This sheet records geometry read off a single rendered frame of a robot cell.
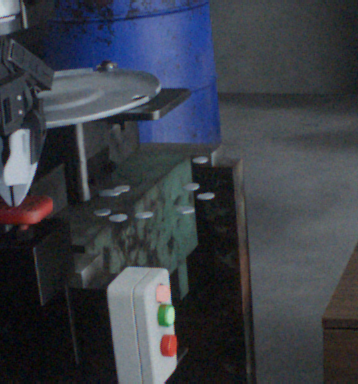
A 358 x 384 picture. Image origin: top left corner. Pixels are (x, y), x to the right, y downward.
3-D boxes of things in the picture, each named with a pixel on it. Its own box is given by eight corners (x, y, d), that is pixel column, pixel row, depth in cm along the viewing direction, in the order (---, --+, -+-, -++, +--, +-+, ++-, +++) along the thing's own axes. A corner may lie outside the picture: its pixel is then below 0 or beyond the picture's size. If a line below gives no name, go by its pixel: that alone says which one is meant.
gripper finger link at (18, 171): (-5, 220, 124) (-16, 137, 121) (19, 202, 129) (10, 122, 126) (20, 221, 123) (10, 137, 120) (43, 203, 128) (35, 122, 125)
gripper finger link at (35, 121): (6, 165, 126) (-3, 89, 123) (13, 160, 128) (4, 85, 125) (43, 165, 124) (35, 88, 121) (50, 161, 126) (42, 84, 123)
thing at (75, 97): (-85, 131, 153) (-86, 125, 153) (18, 74, 178) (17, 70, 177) (107, 131, 142) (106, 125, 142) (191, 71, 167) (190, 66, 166)
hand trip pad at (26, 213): (64, 258, 132) (56, 194, 130) (42, 278, 127) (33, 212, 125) (11, 255, 135) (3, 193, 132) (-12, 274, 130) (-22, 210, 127)
